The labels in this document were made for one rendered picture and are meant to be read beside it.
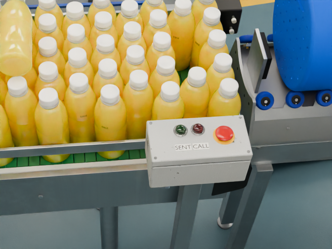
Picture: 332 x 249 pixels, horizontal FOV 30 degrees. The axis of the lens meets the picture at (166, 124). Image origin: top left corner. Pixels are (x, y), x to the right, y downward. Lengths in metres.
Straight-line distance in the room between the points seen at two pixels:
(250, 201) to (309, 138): 0.40
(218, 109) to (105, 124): 0.24
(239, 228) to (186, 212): 0.65
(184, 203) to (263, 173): 0.44
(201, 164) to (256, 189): 0.66
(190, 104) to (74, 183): 0.33
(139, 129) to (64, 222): 1.03
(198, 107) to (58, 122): 0.31
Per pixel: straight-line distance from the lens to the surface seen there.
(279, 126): 1.55
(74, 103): 1.33
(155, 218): 2.37
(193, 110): 1.37
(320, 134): 1.61
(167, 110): 1.31
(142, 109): 1.35
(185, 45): 1.53
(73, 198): 1.51
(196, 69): 1.34
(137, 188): 1.49
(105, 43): 1.38
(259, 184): 1.84
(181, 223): 1.50
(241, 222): 2.04
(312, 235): 2.45
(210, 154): 1.21
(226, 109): 1.33
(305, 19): 1.39
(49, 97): 1.28
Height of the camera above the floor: 2.10
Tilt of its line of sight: 53 degrees down
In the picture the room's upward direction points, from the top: 6 degrees clockwise
